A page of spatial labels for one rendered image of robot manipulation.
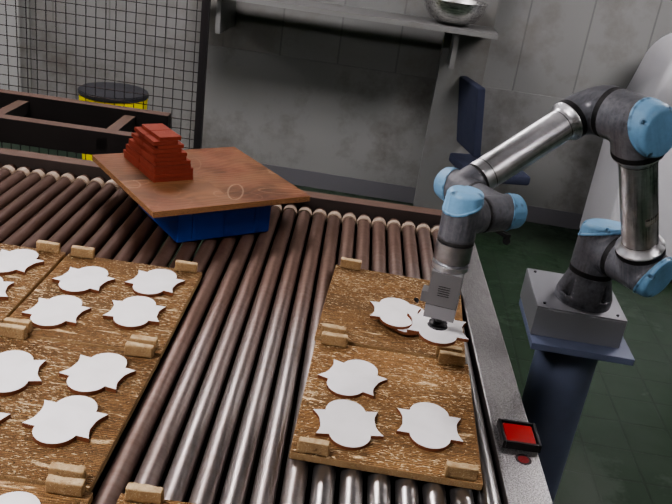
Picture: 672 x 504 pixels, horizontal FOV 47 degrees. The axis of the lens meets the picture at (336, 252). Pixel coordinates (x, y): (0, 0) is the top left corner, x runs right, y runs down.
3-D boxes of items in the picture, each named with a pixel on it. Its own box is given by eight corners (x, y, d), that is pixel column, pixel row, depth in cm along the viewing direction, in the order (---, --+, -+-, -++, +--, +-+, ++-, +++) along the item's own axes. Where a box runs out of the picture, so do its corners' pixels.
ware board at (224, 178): (233, 151, 270) (234, 146, 269) (309, 201, 233) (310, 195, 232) (91, 160, 242) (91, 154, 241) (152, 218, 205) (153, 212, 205)
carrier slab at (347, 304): (459, 290, 213) (460, 285, 213) (464, 367, 176) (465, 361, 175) (335, 269, 215) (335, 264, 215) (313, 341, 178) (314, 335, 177)
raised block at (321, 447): (329, 451, 139) (331, 439, 138) (328, 458, 138) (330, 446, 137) (296, 446, 140) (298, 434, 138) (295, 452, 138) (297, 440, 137)
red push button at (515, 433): (529, 431, 157) (531, 426, 156) (535, 450, 151) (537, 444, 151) (500, 427, 157) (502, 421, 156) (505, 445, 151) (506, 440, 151)
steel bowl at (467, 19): (480, 25, 494) (485, 1, 488) (485, 33, 458) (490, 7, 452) (420, 16, 496) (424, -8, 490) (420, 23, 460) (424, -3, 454)
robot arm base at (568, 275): (608, 293, 215) (618, 262, 211) (612, 318, 202) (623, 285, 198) (554, 281, 218) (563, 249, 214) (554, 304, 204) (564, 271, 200)
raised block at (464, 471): (475, 476, 138) (478, 464, 137) (476, 483, 137) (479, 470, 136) (443, 471, 139) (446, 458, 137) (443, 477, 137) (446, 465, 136)
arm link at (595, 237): (590, 254, 213) (604, 209, 208) (628, 276, 203) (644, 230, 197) (560, 259, 207) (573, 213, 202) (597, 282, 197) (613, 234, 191)
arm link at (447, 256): (434, 244, 152) (439, 230, 160) (430, 264, 154) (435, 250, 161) (471, 252, 151) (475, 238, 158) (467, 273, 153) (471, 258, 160)
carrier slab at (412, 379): (466, 370, 175) (468, 364, 174) (481, 491, 137) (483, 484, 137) (315, 345, 176) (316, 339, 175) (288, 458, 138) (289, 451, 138)
